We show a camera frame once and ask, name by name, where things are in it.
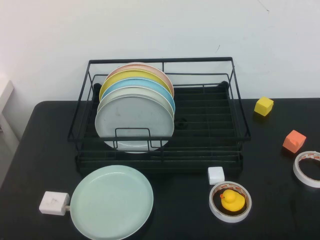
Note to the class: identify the grey plate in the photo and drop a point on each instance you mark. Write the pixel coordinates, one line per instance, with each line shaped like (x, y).
(135, 117)

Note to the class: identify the pink plate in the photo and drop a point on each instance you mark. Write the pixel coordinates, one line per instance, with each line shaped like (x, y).
(136, 66)

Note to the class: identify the light blue plate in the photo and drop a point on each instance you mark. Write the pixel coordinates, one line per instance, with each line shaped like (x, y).
(136, 83)

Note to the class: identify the yellow foam cube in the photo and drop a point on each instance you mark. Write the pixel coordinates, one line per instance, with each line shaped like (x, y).
(263, 106)

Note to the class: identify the mint green plate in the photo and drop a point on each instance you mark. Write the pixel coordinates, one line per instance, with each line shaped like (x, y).
(112, 202)

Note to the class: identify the yellow rubber duck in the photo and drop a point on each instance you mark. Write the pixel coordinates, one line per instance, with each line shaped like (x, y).
(232, 201)

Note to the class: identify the small white cube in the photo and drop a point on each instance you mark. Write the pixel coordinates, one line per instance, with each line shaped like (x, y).
(215, 175)

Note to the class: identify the yellow plate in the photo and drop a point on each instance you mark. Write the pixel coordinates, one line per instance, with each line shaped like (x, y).
(130, 75)

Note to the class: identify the white power adapter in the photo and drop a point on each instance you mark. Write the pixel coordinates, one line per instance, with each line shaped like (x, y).
(53, 202)

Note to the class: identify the beige plate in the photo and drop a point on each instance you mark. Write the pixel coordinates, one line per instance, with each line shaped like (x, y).
(130, 91)

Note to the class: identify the orange foam cube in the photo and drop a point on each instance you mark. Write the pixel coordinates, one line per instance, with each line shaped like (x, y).
(293, 142)

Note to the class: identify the white double-sided tape roll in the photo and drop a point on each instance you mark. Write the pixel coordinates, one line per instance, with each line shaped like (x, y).
(226, 219)
(298, 176)

